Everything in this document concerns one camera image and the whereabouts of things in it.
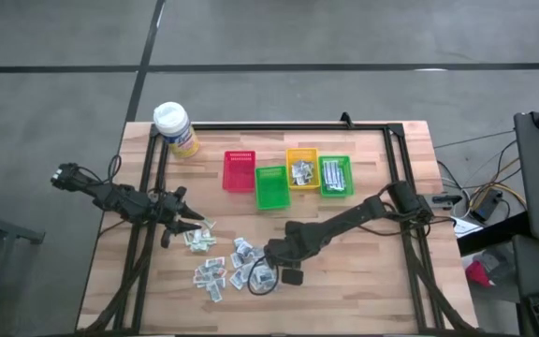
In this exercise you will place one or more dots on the yellow plastic basket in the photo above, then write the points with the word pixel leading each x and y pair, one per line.
pixel 293 154

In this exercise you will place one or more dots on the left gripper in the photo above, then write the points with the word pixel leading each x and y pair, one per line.
pixel 169 210

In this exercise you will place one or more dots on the red white packet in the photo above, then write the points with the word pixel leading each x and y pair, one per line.
pixel 214 262
pixel 200 281
pixel 219 282
pixel 221 273
pixel 214 294
pixel 204 270

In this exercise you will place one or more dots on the black power supply box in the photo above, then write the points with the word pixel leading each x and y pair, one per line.
pixel 485 208

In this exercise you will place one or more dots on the red cloth object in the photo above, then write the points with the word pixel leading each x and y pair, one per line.
pixel 477 273

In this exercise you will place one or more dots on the black frame bracket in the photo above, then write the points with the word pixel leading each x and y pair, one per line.
pixel 345 119

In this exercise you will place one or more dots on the green plastic basket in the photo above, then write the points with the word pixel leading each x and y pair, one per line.
pixel 272 194
pixel 348 164

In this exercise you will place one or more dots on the black cart bar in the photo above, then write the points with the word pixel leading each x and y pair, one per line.
pixel 489 234

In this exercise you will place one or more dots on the white paper sheet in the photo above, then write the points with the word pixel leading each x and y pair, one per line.
pixel 465 227

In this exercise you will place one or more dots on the Lysol wipes canister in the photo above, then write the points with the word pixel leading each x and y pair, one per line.
pixel 176 128

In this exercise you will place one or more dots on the red plastic basket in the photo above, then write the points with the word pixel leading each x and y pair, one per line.
pixel 239 180

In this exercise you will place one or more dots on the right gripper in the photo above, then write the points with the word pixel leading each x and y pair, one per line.
pixel 288 245

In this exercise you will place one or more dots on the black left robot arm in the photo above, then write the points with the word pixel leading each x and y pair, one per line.
pixel 120 199

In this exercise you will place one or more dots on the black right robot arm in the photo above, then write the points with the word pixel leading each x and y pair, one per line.
pixel 344 220

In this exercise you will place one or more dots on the blue striped bandage packet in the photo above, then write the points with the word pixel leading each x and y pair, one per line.
pixel 342 188
pixel 332 173

